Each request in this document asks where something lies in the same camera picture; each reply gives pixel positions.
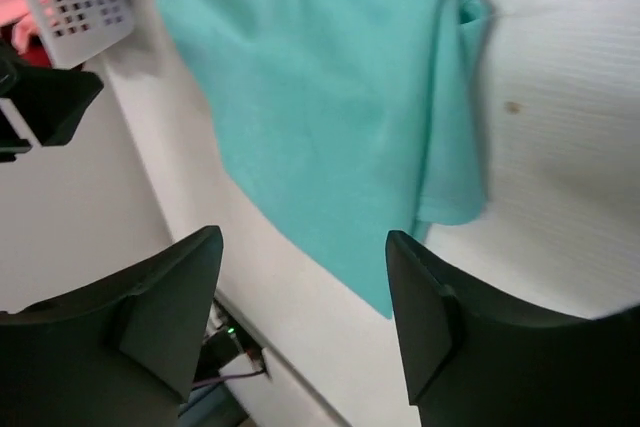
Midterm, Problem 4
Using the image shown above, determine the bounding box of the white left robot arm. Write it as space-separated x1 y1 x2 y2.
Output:
1 42 104 147

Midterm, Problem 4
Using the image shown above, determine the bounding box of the pink t shirt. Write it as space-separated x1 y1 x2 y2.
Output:
1 0 40 54

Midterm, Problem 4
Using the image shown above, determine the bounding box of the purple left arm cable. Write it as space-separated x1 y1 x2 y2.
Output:
192 369 269 391

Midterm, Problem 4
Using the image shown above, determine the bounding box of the teal t shirt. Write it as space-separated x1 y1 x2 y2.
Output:
156 0 491 316

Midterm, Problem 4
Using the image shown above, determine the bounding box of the white plastic basket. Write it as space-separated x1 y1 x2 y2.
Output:
4 0 137 69

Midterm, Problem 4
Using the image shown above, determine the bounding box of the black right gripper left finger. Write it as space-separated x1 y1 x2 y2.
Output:
1 226 223 426

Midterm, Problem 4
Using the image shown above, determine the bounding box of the red t shirt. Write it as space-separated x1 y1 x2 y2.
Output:
20 37 52 68

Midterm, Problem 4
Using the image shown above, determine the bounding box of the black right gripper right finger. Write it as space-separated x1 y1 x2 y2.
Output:
386 231 639 426

